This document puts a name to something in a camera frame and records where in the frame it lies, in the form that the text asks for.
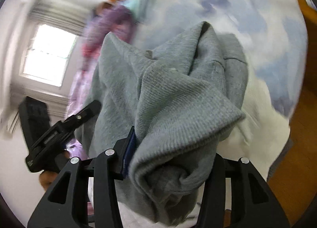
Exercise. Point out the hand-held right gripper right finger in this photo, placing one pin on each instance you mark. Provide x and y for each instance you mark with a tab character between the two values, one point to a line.
244	188

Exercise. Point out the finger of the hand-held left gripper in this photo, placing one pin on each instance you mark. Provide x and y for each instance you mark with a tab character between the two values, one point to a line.
34	119
85	112

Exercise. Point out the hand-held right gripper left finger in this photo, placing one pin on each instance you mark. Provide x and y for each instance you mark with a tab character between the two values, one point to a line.
127	155

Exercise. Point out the gray zip hoodie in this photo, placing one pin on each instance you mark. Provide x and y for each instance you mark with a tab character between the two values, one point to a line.
173	99

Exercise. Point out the person's left hand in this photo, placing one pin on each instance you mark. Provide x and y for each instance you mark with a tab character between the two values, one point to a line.
48	179

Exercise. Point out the window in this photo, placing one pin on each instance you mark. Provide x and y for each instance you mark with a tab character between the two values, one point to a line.
47	54

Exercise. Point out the purple floral quilt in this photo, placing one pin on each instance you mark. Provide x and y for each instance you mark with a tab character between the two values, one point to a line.
109	20

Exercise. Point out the teal striped pillow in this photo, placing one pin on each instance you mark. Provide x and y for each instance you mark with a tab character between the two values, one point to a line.
138	2

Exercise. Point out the pale floral bed sheet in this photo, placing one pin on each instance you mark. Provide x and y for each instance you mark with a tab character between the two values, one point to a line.
272	32

